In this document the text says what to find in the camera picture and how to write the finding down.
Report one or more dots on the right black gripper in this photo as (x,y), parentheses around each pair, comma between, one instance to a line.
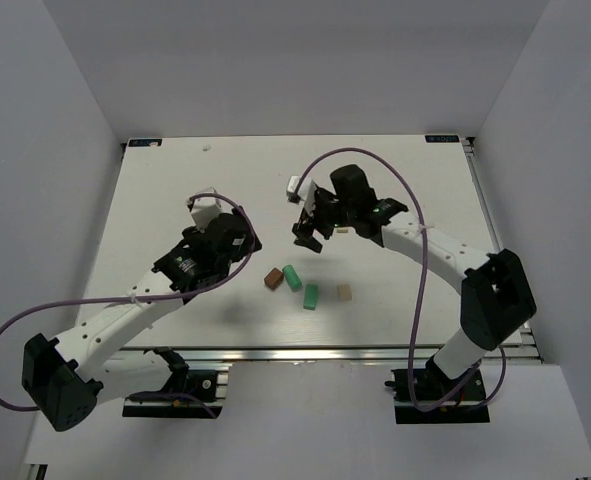
(313,222)

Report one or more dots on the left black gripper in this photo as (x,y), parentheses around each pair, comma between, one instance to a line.
(242,232)

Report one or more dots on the brown wood block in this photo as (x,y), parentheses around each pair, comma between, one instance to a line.
(274,279)

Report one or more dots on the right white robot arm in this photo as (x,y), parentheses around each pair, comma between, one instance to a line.
(495,295)

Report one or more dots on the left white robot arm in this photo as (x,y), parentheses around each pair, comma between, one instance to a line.
(69,375)

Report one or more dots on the green block upper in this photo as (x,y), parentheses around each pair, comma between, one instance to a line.
(292,278)

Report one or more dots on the green block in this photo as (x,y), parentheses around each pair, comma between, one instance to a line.
(311,296)
(292,278)

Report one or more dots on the green block lower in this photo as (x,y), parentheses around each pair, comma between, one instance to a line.
(311,296)

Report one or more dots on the small light wood block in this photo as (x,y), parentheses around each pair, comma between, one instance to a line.
(344,292)

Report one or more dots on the left blue corner label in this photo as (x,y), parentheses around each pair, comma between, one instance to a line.
(144,143)

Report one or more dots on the blue corner label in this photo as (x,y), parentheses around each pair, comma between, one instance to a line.
(144,143)
(441,138)

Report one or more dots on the right blue corner label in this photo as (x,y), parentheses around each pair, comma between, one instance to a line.
(441,138)

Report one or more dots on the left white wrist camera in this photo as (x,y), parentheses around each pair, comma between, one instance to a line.
(203,211)

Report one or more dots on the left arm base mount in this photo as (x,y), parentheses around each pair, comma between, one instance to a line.
(187,393)

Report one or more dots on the aluminium frame rail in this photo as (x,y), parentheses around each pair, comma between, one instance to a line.
(492,209)

